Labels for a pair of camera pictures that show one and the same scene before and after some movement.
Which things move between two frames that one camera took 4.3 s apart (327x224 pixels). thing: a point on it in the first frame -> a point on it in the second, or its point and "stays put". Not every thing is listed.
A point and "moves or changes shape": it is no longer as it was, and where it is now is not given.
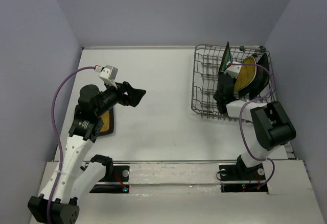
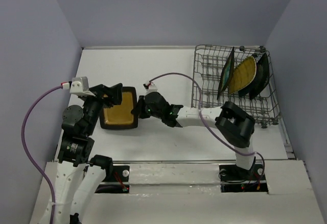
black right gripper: x=234 y=80 -> x=139 y=109
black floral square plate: x=262 y=78 stays put
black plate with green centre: x=227 y=57 moves or changes shape
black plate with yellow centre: x=108 y=127 moves or changes shape
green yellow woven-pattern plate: x=247 y=74 stays put
